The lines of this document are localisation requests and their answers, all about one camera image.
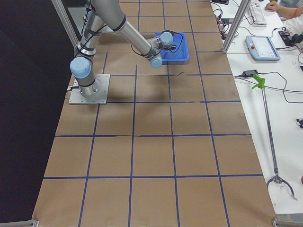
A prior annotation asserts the person's hand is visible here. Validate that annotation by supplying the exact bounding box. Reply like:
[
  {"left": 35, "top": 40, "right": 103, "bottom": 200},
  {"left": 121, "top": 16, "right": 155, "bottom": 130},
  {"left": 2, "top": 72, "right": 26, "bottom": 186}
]
[{"left": 265, "top": 0, "right": 281, "bottom": 12}]

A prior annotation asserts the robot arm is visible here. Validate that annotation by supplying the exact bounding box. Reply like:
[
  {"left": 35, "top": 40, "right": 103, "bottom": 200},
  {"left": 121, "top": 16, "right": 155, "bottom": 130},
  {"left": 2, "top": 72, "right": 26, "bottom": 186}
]
[{"left": 70, "top": 0, "right": 175, "bottom": 98}]

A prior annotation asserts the blue plastic tray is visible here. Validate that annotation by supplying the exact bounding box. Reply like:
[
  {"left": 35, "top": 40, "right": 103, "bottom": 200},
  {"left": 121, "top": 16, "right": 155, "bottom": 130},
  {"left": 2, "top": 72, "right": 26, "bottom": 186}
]
[{"left": 155, "top": 30, "right": 189, "bottom": 64}]

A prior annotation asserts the white keyboard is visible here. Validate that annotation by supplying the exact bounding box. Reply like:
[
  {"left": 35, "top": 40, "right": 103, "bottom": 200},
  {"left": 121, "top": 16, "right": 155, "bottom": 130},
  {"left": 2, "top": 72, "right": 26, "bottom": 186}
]
[{"left": 249, "top": 0, "right": 267, "bottom": 27}]

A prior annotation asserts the teach pendant tablet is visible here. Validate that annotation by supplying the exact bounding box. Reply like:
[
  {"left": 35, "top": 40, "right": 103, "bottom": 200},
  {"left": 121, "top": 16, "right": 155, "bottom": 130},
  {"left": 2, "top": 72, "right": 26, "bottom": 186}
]
[{"left": 245, "top": 35, "right": 280, "bottom": 61}]

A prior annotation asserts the black power adapter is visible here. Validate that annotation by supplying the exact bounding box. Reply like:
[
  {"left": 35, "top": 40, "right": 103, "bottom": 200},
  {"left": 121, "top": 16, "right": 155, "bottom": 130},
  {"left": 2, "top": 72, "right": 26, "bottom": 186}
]
[{"left": 241, "top": 70, "right": 258, "bottom": 78}]

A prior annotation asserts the aluminium frame post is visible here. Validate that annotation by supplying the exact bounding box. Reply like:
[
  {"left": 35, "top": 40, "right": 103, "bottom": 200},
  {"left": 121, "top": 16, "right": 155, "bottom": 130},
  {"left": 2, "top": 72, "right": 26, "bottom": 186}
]
[{"left": 222, "top": 0, "right": 250, "bottom": 53}]

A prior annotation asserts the green handled reach grabber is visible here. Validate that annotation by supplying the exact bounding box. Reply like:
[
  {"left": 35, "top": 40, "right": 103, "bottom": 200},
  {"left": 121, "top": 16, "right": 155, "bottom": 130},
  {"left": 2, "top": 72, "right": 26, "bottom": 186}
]
[{"left": 252, "top": 73, "right": 298, "bottom": 201}]

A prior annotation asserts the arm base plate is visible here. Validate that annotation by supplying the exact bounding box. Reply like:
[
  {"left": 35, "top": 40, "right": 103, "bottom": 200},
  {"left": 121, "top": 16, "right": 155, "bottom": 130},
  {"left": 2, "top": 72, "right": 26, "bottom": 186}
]
[{"left": 69, "top": 74, "right": 110, "bottom": 105}]

